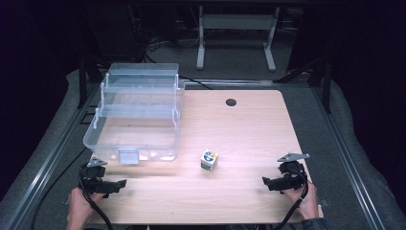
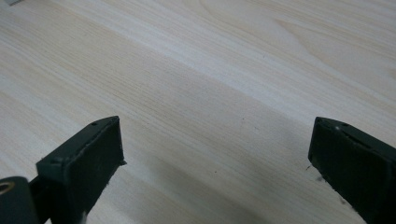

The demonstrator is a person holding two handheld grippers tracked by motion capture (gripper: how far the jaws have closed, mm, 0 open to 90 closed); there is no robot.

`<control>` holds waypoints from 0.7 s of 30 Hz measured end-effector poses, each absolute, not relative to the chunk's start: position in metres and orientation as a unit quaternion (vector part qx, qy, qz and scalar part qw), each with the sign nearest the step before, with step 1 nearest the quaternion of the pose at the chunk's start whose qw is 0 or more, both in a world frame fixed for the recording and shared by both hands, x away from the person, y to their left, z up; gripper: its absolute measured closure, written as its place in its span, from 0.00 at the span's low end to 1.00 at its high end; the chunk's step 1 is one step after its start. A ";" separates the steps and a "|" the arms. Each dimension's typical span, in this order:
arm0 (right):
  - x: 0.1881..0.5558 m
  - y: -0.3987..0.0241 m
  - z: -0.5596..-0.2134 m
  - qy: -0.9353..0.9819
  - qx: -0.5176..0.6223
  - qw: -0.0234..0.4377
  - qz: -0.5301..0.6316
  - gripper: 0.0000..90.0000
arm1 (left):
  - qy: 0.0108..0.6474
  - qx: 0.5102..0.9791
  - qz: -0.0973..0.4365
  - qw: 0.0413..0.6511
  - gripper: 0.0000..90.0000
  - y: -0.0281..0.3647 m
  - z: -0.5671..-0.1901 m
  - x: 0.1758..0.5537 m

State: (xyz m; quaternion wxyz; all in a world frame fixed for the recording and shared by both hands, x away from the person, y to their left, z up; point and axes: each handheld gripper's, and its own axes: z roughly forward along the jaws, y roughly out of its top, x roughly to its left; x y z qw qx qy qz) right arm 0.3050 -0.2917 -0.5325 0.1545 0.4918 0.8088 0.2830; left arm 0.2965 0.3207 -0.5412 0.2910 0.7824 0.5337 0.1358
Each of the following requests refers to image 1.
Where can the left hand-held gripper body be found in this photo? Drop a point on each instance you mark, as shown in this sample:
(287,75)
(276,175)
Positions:
(92,172)

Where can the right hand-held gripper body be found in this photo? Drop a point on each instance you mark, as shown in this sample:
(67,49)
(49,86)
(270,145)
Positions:
(293,174)

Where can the clear plastic tiered storage box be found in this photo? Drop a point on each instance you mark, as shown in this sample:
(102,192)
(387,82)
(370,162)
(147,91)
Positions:
(137,127)

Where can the small printed cube box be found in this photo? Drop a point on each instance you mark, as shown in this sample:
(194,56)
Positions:
(209,161)

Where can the person's right hand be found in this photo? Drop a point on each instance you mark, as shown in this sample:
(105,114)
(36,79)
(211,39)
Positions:
(308,201)

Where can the person's left hand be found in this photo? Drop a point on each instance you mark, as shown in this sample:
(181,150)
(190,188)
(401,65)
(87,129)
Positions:
(78,207)

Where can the white metal stand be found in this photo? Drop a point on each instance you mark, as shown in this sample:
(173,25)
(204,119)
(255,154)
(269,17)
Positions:
(236,22)

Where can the long aluminium rail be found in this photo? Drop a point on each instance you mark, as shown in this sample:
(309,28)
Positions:
(48,163)
(348,159)

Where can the black metal post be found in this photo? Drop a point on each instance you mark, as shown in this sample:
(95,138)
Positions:
(326,86)
(82,83)

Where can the short aluminium rail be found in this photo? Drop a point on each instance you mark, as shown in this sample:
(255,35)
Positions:
(236,82)

